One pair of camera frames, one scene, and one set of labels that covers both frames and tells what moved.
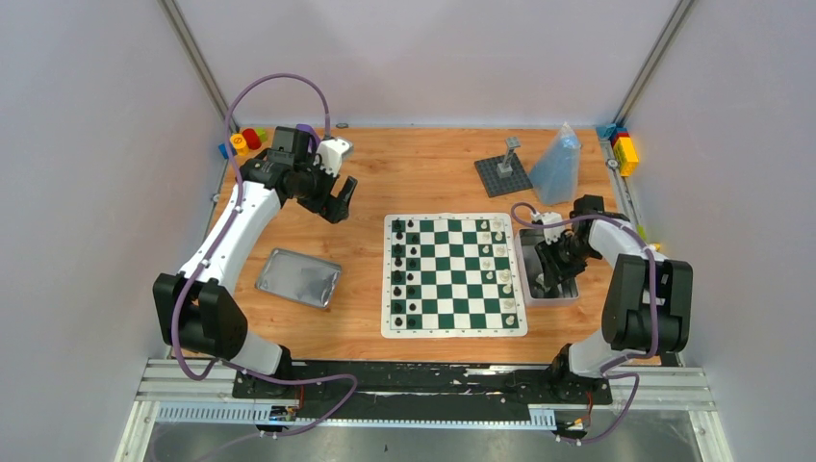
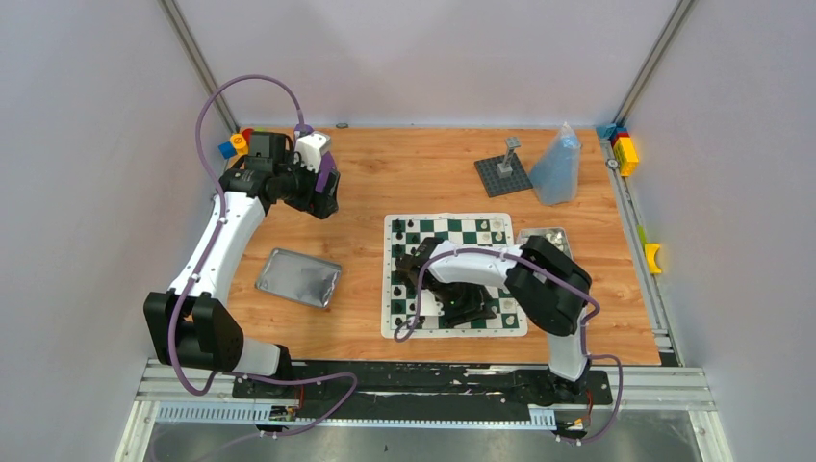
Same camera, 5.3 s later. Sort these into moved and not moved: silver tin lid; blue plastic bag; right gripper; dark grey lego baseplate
Moved: right gripper
Not moved: dark grey lego baseplate; blue plastic bag; silver tin lid
